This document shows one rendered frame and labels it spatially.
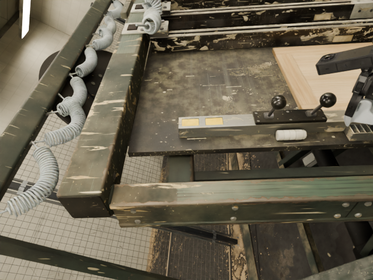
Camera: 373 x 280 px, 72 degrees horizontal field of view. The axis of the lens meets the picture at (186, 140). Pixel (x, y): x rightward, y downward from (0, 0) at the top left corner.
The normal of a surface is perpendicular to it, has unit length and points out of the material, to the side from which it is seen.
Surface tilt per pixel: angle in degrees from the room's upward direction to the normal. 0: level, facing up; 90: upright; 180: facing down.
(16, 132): 90
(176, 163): 57
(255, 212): 90
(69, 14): 90
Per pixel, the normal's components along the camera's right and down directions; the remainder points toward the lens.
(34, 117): 0.50, -0.60
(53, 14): -0.07, 0.80
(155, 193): -0.06, -0.69
